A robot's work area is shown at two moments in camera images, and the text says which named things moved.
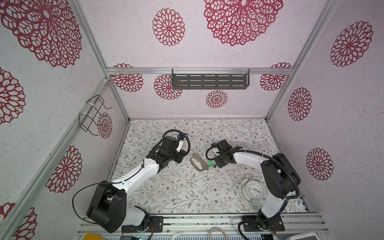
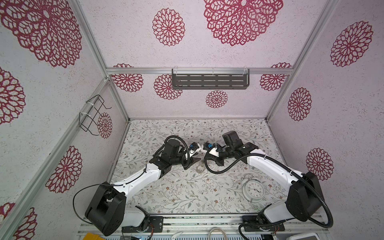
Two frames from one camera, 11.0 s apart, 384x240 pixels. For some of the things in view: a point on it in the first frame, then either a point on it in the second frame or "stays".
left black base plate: (152, 224) stays
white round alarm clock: (253, 190) stays
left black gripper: (181, 156) to (190, 162)
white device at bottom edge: (310, 236) stays
